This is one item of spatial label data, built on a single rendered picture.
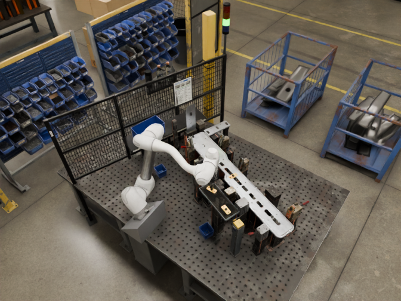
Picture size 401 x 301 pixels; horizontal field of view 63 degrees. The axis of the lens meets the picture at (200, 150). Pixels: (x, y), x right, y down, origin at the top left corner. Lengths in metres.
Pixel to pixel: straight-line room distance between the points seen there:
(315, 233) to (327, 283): 0.76
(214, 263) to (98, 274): 1.39
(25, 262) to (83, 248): 0.61
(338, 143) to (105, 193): 3.11
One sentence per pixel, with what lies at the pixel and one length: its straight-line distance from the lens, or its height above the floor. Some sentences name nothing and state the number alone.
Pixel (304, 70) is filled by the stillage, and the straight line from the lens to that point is 5.47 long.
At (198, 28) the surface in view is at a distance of 5.85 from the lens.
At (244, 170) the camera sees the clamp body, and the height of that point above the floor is 0.94.
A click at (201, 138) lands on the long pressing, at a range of 3.36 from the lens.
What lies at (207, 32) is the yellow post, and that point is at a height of 1.84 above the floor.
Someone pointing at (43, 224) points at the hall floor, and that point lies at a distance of 4.34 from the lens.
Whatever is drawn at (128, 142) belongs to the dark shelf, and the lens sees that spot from 3.38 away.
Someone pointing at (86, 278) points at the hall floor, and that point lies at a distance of 3.82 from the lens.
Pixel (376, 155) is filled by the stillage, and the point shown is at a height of 0.17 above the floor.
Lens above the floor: 3.34
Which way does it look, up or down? 46 degrees down
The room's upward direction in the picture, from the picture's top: 1 degrees counter-clockwise
